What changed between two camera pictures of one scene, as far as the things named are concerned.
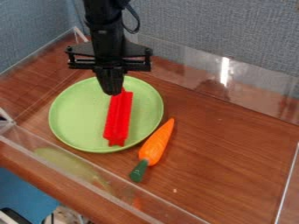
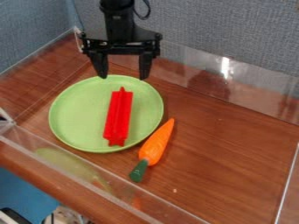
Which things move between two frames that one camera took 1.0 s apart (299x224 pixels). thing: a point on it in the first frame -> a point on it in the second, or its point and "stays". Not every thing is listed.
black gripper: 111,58 -> 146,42
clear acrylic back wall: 262,87 stays
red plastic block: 118,115 stays
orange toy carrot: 154,148 stays
